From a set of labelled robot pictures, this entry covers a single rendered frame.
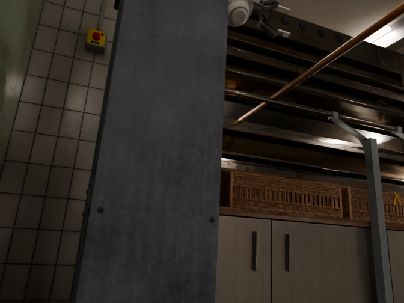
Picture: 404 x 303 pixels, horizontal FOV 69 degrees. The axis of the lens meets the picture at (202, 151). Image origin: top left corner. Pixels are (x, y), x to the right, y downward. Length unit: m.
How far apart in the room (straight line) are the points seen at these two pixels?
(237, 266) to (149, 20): 0.88
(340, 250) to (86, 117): 1.36
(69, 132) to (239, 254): 1.03
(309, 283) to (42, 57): 1.65
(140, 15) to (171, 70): 0.11
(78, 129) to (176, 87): 1.17
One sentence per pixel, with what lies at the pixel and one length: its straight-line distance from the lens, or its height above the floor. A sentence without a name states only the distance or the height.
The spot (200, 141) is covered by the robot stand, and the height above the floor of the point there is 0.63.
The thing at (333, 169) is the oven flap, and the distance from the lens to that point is 2.15.
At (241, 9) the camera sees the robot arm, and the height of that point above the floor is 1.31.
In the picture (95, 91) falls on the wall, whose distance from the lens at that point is 1.72.
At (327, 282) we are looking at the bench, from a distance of 1.38.
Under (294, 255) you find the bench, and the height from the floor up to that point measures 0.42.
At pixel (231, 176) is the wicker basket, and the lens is 1.21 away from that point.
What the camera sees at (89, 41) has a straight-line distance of 1.78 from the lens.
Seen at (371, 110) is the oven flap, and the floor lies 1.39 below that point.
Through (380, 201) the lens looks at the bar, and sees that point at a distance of 1.52.
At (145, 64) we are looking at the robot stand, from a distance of 0.52.
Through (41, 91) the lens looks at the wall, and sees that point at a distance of 1.73.
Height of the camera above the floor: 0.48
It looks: 16 degrees up
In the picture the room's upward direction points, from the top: 4 degrees clockwise
